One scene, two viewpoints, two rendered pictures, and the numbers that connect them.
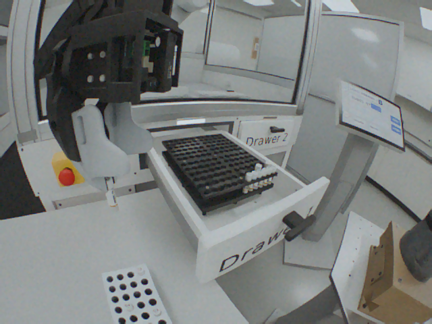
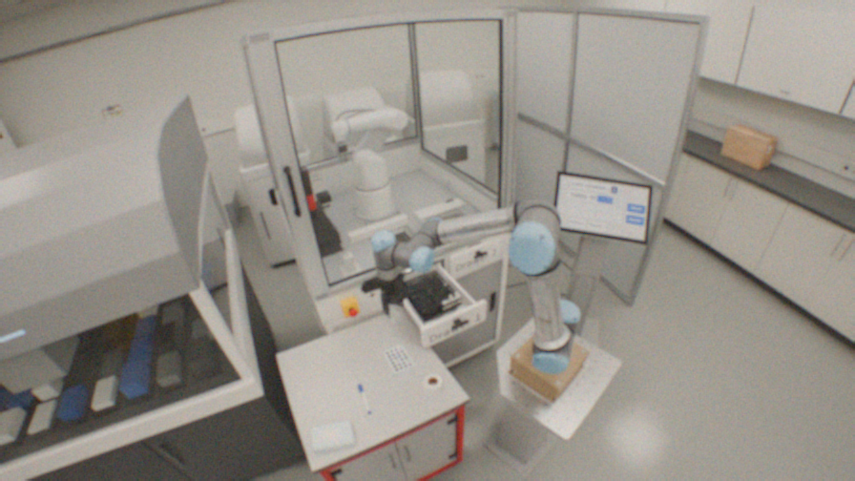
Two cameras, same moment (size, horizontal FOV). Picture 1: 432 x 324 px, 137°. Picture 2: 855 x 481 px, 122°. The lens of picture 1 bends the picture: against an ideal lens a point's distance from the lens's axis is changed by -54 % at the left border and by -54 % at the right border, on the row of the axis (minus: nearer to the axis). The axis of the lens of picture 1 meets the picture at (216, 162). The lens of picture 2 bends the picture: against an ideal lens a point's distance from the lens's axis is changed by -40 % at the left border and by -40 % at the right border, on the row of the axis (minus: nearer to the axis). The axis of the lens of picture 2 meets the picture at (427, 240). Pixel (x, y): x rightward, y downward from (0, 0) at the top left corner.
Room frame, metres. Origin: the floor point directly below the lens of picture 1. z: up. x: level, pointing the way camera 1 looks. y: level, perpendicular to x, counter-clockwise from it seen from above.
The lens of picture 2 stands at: (-0.79, -0.21, 1.96)
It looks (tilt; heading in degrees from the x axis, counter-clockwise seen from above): 35 degrees down; 10
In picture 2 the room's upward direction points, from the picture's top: 4 degrees counter-clockwise
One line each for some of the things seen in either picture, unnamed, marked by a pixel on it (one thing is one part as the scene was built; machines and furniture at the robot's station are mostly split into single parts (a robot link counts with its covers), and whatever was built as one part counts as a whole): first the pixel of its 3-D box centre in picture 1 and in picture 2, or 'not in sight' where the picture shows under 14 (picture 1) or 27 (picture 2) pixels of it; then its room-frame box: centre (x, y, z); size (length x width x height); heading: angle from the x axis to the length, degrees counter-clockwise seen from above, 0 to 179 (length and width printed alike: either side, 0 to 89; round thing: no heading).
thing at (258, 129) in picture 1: (268, 134); (475, 256); (0.64, -0.18, 0.87); 0.29 x 0.02 x 0.11; 126
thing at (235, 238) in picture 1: (277, 225); (454, 324); (0.20, -0.11, 0.87); 0.29 x 0.02 x 0.11; 126
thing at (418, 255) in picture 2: not in sight; (415, 254); (0.11, -0.01, 1.28); 0.11 x 0.11 x 0.08; 72
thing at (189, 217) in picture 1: (211, 167); (428, 295); (0.37, 0.01, 0.86); 0.40 x 0.26 x 0.06; 36
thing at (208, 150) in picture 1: (213, 167); (429, 296); (0.36, 0.00, 0.87); 0.22 x 0.18 x 0.06; 36
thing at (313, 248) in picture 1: (339, 194); (582, 289); (0.82, -0.83, 0.51); 0.50 x 0.45 x 1.02; 167
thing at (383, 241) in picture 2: not in sight; (385, 250); (0.13, 0.09, 1.28); 0.09 x 0.08 x 0.11; 72
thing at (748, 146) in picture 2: not in sight; (748, 146); (2.21, -2.80, 1.04); 0.41 x 0.32 x 0.28; 30
